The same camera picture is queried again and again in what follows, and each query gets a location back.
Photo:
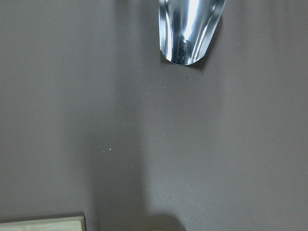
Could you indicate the metal scoop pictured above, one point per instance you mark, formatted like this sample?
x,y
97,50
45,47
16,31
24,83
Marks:
x,y
186,28

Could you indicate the wooden cutting board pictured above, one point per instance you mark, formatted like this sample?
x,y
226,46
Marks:
x,y
51,224

